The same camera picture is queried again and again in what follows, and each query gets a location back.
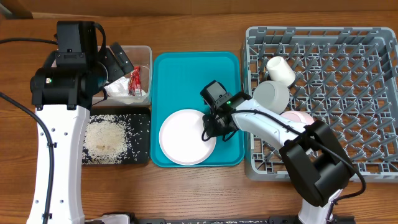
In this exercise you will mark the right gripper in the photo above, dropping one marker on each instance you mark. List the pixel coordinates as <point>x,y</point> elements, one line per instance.
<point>209,129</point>

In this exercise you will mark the small pink-white bowl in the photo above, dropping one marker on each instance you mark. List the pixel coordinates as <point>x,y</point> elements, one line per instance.
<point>298,116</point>

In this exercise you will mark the white cup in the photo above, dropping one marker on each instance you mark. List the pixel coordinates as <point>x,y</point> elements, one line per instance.
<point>280,71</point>

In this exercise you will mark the grey dishwasher rack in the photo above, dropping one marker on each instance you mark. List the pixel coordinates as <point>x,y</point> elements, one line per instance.
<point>346,77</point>

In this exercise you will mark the grey shallow bowl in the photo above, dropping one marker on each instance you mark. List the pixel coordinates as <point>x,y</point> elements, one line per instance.
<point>272,95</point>

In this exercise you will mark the black rectangular tray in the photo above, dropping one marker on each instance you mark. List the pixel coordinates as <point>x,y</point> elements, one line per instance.
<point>140,137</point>

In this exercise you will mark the pile of rice grains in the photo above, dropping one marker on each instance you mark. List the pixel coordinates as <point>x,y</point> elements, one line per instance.
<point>105,140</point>

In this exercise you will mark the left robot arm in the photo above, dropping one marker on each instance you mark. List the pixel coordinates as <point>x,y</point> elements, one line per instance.
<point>62,93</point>

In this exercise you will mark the red snack wrapper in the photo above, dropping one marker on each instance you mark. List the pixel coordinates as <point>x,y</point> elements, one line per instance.
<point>135,82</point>

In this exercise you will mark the white tissue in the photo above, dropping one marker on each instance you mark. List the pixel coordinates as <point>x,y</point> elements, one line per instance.
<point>123,87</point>

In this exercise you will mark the large white plate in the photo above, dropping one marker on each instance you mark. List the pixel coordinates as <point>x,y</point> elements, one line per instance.
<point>183,139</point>

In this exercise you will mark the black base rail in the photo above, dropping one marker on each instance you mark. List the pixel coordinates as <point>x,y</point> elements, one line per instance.
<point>126,217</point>

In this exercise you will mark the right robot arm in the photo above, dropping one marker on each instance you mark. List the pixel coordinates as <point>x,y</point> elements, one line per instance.
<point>316,163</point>

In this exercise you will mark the clear plastic bin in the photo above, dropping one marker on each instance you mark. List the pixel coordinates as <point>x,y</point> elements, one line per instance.
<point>139,55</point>

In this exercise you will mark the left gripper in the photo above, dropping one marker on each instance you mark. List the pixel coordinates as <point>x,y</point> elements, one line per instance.
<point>116,70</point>

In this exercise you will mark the teal serving tray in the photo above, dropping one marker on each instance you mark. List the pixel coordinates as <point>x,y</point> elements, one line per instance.
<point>178,79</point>

